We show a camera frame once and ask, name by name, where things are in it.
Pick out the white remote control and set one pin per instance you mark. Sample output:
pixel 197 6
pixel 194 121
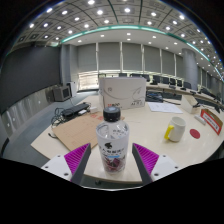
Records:
pixel 200 120

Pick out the long curved conference desk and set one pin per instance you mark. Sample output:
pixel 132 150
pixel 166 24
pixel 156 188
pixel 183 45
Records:
pixel 200 93

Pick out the clear black-capped drink bottle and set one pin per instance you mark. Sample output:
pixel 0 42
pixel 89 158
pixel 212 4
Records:
pixel 112 143

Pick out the group of ceiling lights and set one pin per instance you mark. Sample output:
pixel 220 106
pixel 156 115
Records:
pixel 100 12

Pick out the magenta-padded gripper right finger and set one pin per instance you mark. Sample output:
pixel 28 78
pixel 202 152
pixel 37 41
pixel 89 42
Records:
pixel 146 159

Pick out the row of black office chairs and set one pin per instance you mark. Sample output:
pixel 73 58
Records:
pixel 163 80

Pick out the flat brown cardboard sheet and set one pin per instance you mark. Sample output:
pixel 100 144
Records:
pixel 76 131

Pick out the red-sided open cardboard box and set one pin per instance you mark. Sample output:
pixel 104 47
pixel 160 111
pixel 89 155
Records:
pixel 212 121

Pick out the grey box monitor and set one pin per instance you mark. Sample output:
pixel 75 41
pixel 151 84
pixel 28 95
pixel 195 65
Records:
pixel 62 93

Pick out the large white cardboard box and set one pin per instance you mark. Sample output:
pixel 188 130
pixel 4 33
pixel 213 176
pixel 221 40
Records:
pixel 122 91

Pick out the black power strip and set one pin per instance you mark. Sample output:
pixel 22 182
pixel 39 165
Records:
pixel 76 110

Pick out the black bag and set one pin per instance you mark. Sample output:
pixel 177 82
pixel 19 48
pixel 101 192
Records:
pixel 154 97

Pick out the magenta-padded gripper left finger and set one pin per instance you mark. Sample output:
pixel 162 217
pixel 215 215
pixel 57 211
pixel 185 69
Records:
pixel 77 159

